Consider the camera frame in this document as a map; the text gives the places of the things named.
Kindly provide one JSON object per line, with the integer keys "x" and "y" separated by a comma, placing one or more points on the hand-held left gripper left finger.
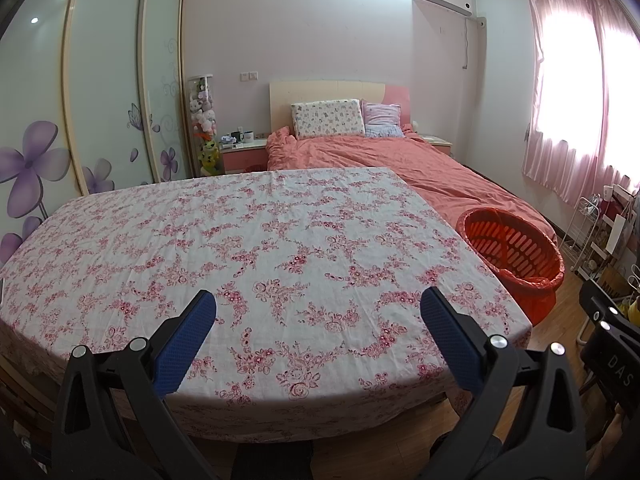
{"x": 185, "y": 345}

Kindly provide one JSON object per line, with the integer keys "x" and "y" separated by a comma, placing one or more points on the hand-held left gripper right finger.
{"x": 450, "y": 340}

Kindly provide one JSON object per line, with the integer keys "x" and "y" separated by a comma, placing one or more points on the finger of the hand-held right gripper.
{"x": 607, "y": 305}

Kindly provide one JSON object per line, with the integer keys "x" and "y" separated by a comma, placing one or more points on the orange plastic basket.
{"x": 530, "y": 280}

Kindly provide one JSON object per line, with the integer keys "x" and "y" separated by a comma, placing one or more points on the red plastic liner bag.
{"x": 525, "y": 282}

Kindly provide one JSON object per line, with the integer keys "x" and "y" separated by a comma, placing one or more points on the brown paper bag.
{"x": 617, "y": 280}

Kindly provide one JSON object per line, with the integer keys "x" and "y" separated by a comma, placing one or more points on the yellow tub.
{"x": 634, "y": 310}

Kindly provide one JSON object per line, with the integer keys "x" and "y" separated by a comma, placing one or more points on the white trolley shelf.
{"x": 600, "y": 260}

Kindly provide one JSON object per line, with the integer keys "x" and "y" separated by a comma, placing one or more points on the floral tablecloth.
{"x": 250, "y": 260}

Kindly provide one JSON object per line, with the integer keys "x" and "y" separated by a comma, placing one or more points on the bed with pink duvet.
{"x": 400, "y": 165}

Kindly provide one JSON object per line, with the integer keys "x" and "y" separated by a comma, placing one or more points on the yellow plush toy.
{"x": 209, "y": 157}

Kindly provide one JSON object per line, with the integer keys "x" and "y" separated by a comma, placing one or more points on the pink curtain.
{"x": 540, "y": 110}
{"x": 625, "y": 110}

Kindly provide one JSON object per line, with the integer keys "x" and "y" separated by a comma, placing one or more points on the striped pink pillow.
{"x": 382, "y": 119}

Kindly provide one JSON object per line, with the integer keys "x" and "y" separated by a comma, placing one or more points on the plush toy display tube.
{"x": 202, "y": 110}

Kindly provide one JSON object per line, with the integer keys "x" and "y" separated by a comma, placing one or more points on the floral pillow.
{"x": 327, "y": 119}

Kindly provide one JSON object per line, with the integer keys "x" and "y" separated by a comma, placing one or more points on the flower print wardrobe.
{"x": 100, "y": 85}

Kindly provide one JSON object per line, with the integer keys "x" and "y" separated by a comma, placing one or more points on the air conditioner pipe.
{"x": 466, "y": 42}

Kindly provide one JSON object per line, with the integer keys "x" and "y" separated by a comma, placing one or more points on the wall switch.
{"x": 249, "y": 76}

